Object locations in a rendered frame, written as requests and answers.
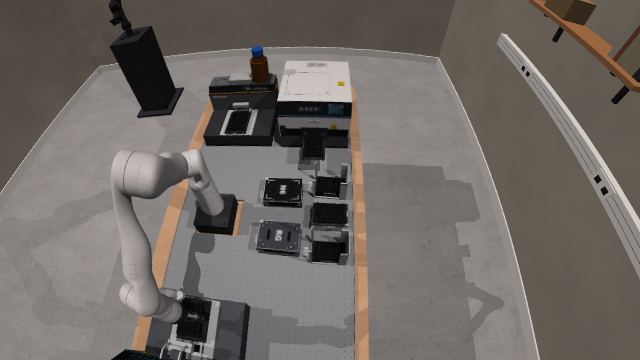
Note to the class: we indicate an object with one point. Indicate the blue bottle cap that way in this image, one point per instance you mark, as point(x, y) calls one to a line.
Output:
point(257, 51)

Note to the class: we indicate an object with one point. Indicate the brown glass bottle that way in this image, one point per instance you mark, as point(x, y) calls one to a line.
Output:
point(260, 71)

